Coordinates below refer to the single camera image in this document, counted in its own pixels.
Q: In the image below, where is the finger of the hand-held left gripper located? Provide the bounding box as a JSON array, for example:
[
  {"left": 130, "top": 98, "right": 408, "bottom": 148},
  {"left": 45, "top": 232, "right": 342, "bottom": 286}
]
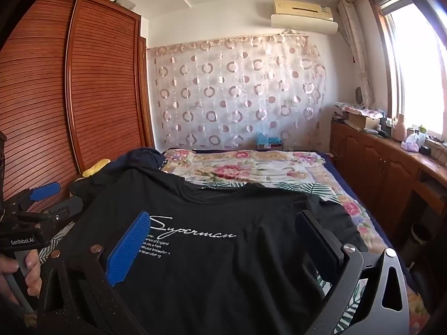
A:
[
  {"left": 14, "top": 181, "right": 61, "bottom": 210},
  {"left": 35, "top": 195, "right": 84, "bottom": 226}
]

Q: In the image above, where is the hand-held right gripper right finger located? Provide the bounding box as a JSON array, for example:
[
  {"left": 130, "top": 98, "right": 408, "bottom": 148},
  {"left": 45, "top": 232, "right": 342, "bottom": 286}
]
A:
[{"left": 294, "top": 210, "right": 410, "bottom": 335}]

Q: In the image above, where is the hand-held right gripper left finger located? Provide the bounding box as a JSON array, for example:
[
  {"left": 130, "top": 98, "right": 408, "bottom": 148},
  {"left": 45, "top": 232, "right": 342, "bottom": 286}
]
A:
[{"left": 37, "top": 210, "right": 154, "bottom": 335}]

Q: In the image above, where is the black printed t-shirt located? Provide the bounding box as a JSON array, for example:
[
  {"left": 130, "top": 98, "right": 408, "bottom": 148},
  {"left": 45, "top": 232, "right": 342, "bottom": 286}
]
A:
[{"left": 61, "top": 167, "right": 369, "bottom": 335}]

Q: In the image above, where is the person's left hand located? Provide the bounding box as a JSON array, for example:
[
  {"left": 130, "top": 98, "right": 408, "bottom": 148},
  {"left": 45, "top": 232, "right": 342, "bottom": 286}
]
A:
[{"left": 0, "top": 250, "right": 43, "bottom": 308}]

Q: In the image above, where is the yellow cloth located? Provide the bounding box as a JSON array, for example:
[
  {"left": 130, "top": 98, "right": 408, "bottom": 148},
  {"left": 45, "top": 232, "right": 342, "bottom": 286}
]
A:
[{"left": 81, "top": 159, "right": 111, "bottom": 179}]

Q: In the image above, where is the navy blue studded garment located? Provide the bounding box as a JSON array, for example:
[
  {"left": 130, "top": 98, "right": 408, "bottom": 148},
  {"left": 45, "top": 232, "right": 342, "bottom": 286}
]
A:
[{"left": 101, "top": 147, "right": 165, "bottom": 182}]

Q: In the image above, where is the wooden side cabinet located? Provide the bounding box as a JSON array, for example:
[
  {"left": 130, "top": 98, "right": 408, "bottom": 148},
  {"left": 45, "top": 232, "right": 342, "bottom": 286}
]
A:
[{"left": 330, "top": 119, "right": 447, "bottom": 287}]

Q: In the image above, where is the grey trash bin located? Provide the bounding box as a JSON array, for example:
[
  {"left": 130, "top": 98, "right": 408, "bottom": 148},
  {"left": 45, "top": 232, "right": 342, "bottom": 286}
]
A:
[{"left": 410, "top": 221, "right": 434, "bottom": 273}]

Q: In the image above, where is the floral blanket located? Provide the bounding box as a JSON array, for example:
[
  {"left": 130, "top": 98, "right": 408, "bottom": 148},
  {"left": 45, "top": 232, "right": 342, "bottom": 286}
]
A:
[{"left": 160, "top": 148, "right": 435, "bottom": 335}]

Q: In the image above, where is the light blue box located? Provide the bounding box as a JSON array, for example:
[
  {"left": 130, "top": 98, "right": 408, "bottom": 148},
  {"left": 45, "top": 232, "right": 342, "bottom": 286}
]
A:
[{"left": 255, "top": 131, "right": 284, "bottom": 151}]

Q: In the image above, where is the wooden slatted wardrobe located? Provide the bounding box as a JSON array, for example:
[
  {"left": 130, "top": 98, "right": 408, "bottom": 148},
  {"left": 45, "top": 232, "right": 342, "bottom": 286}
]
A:
[{"left": 0, "top": 0, "right": 156, "bottom": 217}]

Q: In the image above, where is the tissue pack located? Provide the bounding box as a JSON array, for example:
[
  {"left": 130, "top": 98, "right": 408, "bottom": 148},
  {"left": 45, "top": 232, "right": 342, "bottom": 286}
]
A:
[{"left": 400, "top": 134, "right": 420, "bottom": 153}]

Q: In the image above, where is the pink flask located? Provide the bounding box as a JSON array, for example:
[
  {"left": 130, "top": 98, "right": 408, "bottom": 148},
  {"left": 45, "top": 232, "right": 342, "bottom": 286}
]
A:
[{"left": 391, "top": 113, "right": 406, "bottom": 142}]

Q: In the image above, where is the floral cloth pile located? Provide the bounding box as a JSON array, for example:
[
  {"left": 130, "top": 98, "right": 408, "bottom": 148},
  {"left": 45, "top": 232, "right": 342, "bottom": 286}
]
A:
[{"left": 334, "top": 101, "right": 385, "bottom": 119}]

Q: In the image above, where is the sheer circle-patterned curtain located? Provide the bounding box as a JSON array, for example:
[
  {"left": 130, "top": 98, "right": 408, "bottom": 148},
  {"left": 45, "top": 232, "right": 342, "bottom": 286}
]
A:
[{"left": 146, "top": 34, "right": 328, "bottom": 151}]

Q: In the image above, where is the pale window curtain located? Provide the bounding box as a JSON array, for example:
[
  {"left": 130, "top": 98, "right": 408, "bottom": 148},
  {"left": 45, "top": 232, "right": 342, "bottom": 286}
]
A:
[{"left": 337, "top": 0, "right": 375, "bottom": 109}]

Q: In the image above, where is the window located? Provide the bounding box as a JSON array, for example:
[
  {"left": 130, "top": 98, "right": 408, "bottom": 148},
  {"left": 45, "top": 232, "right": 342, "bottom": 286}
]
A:
[{"left": 369, "top": 0, "right": 447, "bottom": 141}]

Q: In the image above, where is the wall air conditioner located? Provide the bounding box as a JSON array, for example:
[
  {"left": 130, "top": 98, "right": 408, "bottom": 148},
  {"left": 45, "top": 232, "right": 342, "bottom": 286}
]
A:
[{"left": 271, "top": 0, "right": 339, "bottom": 36}]

